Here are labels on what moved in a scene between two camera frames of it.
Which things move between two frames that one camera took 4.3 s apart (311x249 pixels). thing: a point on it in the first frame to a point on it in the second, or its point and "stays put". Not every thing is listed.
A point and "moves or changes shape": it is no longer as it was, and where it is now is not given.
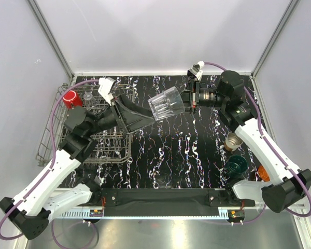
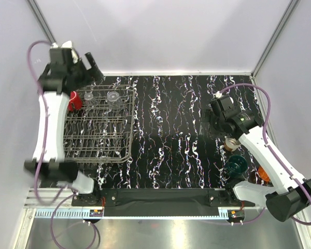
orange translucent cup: x=263 y=174 stays put
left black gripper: x=135 y=116 to x=92 y=75
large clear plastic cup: x=167 y=104 moves or changes shape
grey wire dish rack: x=85 y=111 stays put
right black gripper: x=191 y=106 to x=208 y=116
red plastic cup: x=72 y=99 stays put
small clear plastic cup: x=89 y=99 stays put
